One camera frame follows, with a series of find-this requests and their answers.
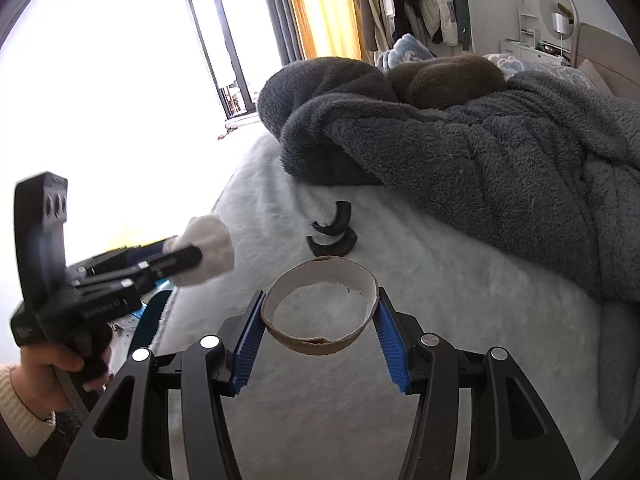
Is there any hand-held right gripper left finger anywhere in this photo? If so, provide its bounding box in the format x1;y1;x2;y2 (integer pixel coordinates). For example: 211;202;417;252
56;289;266;480

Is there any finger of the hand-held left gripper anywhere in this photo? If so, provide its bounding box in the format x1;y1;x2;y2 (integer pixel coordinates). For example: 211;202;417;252
82;236;180;267
132;245;203;278

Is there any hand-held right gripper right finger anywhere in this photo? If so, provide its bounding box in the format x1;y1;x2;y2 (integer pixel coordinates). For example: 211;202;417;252
375;287;583;480

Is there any white tissue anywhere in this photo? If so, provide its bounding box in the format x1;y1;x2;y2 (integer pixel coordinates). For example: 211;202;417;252
167;215;235;288

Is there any dark teal trash bin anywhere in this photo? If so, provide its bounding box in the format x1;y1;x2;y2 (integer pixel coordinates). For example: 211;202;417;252
131;290;173;356

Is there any brown cardboard ring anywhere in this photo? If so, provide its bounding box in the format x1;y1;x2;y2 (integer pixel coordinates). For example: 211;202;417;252
262;256;379;357

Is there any person's left forearm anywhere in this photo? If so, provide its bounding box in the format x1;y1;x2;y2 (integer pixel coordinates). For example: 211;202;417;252
0;364;57;458

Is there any person's left hand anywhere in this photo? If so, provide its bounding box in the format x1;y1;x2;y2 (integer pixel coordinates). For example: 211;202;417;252
17;342;113;418

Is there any white bed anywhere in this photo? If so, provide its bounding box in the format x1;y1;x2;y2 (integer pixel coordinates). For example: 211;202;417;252
150;132;640;480

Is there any black curved plastic piece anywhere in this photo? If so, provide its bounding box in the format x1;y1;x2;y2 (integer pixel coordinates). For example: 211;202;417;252
306;226;358;257
311;201;353;236

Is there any dark grey fluffy cloth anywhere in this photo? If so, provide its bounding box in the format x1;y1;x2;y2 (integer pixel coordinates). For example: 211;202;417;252
0;400;93;480

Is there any grey fluffy blanket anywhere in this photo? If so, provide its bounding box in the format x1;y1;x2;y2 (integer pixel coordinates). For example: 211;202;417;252
256;57;640;306

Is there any grey curtain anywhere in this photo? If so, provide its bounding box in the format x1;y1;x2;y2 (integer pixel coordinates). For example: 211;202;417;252
257;0;306;63

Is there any brown fluffy pillow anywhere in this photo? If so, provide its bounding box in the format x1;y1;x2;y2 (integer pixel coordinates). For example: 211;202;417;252
385;53;507;110

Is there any blue patterned blanket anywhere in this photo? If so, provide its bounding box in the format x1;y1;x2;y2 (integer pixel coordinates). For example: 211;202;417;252
376;34;616;93

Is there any yellow curtain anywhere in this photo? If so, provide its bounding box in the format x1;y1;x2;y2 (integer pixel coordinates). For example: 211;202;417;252
280;0;362;61

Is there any white shelf unit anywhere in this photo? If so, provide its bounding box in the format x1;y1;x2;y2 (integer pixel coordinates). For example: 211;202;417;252
500;2;573;66

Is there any row of hanging clothes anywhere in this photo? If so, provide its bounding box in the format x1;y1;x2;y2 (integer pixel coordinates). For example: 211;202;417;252
350;0;473;53

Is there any beige headboard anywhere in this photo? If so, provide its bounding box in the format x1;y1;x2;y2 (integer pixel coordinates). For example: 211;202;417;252
570;24;640;111

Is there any round white mirror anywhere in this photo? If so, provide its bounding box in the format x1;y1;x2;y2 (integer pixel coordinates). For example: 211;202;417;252
538;0;576;41

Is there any black window frame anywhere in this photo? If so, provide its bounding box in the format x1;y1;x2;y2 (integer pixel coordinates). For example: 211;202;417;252
177;0;261;131

